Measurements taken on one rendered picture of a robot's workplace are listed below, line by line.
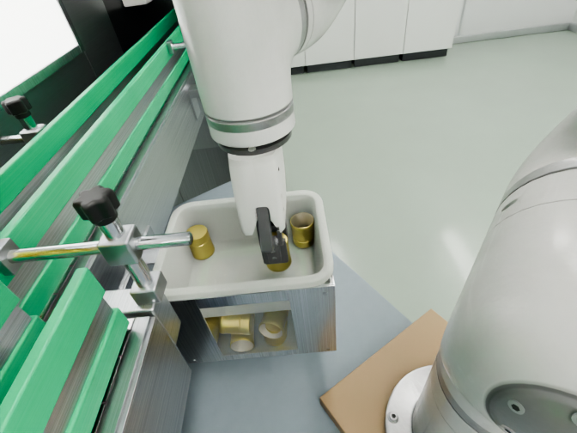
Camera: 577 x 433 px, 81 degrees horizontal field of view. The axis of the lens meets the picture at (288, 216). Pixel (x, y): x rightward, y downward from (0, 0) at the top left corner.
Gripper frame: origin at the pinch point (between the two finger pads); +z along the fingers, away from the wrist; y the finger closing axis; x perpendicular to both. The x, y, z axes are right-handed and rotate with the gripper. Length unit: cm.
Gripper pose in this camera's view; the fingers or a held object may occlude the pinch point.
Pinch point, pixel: (274, 239)
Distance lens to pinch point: 44.1
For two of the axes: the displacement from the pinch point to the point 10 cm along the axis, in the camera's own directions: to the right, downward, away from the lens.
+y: 0.1, 6.6, -7.5
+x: 9.9, -0.9, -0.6
